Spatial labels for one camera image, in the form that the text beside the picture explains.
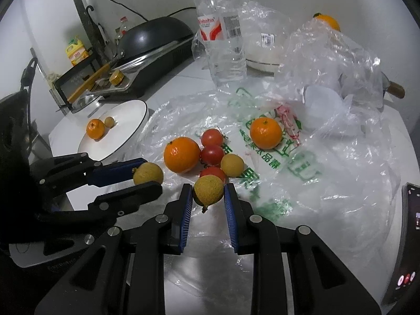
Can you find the clear water bottle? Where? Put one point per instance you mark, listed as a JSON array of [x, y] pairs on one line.
[[223, 49]]

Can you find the black umbrella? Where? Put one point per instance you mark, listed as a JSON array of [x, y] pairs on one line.
[[98, 39]]

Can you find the brass knob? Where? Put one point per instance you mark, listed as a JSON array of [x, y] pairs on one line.
[[116, 78]]

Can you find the yellow oil jug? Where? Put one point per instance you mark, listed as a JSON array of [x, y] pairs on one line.
[[76, 51]]

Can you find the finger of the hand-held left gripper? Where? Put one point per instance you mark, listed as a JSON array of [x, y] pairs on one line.
[[131, 197], [115, 170]]

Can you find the white plastic container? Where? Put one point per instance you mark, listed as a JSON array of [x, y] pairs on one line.
[[320, 105]]

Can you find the green printed plastic bag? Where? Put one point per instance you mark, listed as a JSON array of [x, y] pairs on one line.
[[295, 177]]

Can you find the dark vertical pipe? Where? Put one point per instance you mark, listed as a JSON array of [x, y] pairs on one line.
[[77, 0]]

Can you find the red label bottle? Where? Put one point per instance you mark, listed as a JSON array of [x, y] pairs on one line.
[[123, 24]]

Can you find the crumpled clear plastic bag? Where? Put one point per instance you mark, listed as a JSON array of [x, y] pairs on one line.
[[328, 59]]

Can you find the yellow longan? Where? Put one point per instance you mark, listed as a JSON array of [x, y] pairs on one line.
[[109, 122], [232, 165], [148, 174], [207, 192]]

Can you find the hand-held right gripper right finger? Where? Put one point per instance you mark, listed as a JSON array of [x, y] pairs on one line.
[[231, 218]]

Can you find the white pot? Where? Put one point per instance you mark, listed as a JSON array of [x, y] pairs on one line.
[[262, 62]]

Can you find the large orange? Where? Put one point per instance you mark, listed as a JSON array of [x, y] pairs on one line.
[[182, 156]]

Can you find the glass oil bottle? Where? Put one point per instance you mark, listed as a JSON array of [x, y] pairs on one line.
[[117, 34]]

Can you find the small orange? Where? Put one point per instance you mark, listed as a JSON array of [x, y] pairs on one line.
[[95, 128]]

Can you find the steel induction cooker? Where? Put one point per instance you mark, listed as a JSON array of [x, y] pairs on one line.
[[157, 72]]

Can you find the white plate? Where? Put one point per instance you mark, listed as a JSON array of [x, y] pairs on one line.
[[128, 118]]

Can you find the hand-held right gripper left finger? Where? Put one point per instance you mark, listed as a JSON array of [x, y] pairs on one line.
[[184, 218]]

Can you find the black smartphone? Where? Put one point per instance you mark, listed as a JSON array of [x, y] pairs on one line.
[[410, 236]]

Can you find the red tomato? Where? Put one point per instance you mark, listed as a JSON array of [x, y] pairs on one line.
[[213, 172], [212, 155], [212, 137]]

